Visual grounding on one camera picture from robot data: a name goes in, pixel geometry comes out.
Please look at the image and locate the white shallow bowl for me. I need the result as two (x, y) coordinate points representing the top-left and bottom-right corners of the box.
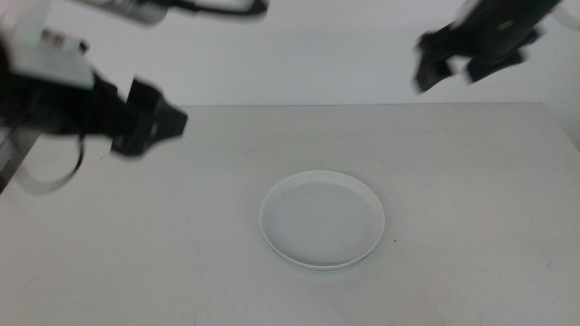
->
(258, 169), (387, 269)

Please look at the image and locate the grey shallow bowl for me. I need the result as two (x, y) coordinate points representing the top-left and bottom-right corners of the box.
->
(271, 239), (382, 270)

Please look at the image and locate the mint green shallow bowl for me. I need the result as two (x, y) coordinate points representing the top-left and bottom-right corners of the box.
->
(280, 253), (371, 273)

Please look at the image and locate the white side furniture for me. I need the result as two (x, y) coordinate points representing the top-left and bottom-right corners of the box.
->
(0, 127), (43, 195)

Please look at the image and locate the thin left gripper cable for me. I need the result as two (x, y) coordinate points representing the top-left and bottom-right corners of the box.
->
(12, 132), (88, 197)

